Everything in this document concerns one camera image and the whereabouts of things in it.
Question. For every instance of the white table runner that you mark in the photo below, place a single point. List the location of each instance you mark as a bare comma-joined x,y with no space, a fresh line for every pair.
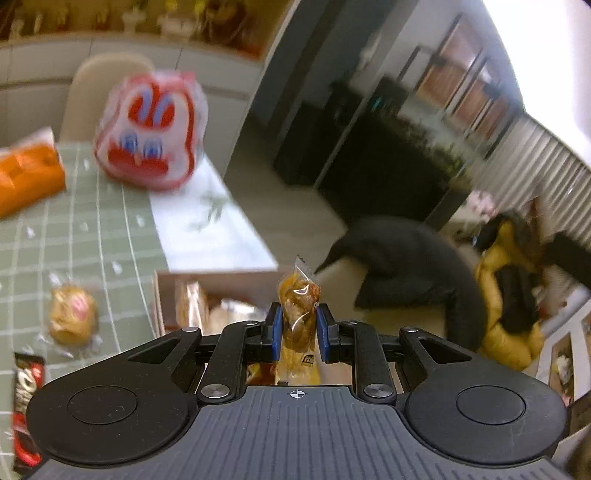
207,221

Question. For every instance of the black jacket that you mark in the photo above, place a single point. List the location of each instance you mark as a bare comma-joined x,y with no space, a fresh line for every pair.
415,277

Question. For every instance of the green checked tablecloth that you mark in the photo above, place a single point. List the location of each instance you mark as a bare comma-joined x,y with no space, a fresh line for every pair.
78,249

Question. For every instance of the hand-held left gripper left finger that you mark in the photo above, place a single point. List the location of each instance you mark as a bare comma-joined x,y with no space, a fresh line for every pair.
277,334

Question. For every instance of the round bun packet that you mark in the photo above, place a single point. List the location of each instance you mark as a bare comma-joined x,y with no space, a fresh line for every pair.
71,316

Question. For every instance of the black and red snack packet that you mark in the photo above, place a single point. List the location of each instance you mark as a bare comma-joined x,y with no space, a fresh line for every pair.
27,406

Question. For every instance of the yellow jacket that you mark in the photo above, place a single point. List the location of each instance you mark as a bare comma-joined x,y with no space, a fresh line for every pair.
508,304

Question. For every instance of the shelf with figurines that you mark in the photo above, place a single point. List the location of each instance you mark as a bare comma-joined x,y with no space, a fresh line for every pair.
138,18

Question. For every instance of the orange snack packet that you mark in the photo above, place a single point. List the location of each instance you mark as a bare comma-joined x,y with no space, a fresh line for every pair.
27,170

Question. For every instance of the beige chair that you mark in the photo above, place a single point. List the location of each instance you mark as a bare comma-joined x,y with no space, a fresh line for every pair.
104,92

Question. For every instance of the red and white snack bag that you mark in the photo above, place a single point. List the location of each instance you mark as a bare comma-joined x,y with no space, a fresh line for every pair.
152,134

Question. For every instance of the dark cabinet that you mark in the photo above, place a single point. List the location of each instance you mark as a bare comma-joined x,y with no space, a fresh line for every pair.
369,138

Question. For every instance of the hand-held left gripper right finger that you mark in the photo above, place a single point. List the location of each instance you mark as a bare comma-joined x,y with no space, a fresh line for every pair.
322,334

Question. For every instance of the crinkled clear snack packet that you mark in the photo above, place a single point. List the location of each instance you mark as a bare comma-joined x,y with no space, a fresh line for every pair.
235,311

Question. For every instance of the yellow-brown clear snack packet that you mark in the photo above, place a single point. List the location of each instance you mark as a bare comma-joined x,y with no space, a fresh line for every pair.
299,314

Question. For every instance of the pink cardboard box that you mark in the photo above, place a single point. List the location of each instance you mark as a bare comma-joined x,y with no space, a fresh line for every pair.
166,295

